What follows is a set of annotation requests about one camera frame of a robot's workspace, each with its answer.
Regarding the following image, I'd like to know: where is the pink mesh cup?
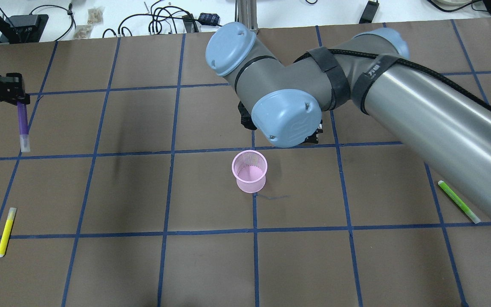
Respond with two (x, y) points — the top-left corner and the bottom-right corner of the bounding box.
(231, 150), (268, 194)

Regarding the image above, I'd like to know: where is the yellow marker pen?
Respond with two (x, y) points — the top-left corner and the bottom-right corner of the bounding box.
(0, 207), (17, 258)

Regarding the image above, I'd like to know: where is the aluminium frame post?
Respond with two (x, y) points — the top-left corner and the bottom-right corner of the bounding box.
(234, 0), (258, 34)

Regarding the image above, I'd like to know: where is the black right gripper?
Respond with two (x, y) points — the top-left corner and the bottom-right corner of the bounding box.
(238, 101), (323, 145)

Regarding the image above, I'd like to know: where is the green marker pen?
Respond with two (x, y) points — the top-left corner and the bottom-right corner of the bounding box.
(438, 180), (481, 225)

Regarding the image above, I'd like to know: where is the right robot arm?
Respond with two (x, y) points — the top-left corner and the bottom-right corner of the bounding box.
(205, 23), (491, 218)

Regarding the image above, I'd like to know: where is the black power adapter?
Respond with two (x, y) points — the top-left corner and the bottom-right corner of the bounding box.
(358, 0), (379, 24)

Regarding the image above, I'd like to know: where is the purple marker pen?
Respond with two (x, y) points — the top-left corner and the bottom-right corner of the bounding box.
(17, 102), (31, 152)

